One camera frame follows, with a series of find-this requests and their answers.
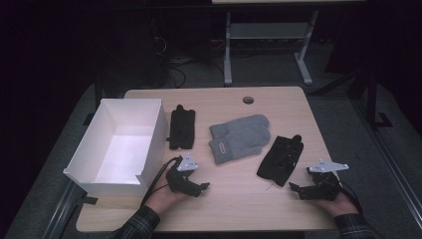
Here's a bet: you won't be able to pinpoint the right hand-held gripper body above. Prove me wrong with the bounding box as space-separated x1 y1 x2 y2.
306 158 350 202

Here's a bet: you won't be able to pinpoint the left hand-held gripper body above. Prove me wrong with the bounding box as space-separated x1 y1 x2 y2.
165 152 200 194

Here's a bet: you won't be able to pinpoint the gray knit mitten red label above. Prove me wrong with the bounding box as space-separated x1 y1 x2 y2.
208 125 272 166

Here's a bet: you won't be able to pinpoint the white box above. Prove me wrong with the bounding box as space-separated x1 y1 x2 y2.
63 98 169 197

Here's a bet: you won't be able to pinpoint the person's right hand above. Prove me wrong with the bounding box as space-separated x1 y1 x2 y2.
316 189 360 218

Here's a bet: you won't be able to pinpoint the person's left hand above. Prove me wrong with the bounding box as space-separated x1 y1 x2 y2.
144 164 188 216

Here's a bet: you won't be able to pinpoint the folded black gloves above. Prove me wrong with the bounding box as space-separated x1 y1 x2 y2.
168 104 196 151

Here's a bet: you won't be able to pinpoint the black metal stand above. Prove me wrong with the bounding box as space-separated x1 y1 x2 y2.
362 64 394 129

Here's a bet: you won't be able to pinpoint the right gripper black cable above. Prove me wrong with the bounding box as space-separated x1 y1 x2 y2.
337 180 364 214

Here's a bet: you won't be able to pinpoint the black gloves with strap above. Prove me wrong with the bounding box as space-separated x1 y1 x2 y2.
256 133 305 187

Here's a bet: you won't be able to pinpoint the aluminium rail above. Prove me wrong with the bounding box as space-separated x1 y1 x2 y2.
42 180 84 239
351 98 422 230

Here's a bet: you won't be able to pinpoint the black bracket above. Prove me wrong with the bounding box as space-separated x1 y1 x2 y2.
80 195 100 206

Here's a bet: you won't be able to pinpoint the black floor cables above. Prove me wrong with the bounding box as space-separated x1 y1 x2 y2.
150 19 187 90

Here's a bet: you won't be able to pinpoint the gray metal table frame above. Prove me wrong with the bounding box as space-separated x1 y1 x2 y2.
222 9 319 88

